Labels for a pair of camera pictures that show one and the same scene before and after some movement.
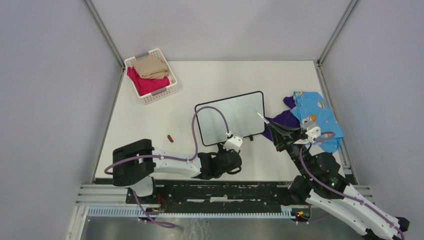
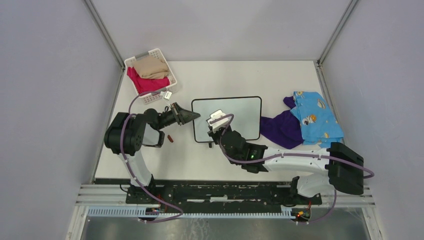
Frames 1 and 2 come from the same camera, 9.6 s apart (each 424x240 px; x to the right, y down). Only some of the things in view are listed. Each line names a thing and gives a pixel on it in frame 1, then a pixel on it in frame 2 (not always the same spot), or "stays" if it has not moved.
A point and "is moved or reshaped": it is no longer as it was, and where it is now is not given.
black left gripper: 225,151 → 184,115
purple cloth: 285,117 stays
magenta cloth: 145,86 stays
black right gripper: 285,142 → 214,135
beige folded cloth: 150,67 stays
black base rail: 213,194 stays
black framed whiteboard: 240,112 is moved or reshaped
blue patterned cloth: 311,106 stays
